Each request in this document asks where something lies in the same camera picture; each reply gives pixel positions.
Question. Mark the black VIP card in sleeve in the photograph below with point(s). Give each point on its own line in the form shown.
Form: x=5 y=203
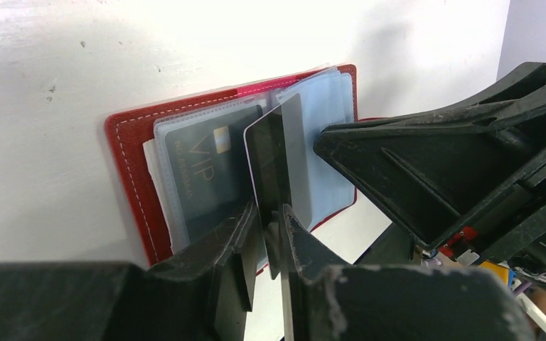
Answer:
x=204 y=165

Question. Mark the red leather card holder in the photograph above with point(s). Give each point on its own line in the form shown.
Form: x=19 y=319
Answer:
x=326 y=95

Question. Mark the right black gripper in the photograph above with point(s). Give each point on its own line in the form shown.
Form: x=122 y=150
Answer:
x=448 y=176

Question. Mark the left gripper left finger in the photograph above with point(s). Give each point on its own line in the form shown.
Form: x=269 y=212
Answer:
x=201 y=293

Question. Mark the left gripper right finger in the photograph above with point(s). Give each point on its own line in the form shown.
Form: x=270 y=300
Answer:
x=326 y=298

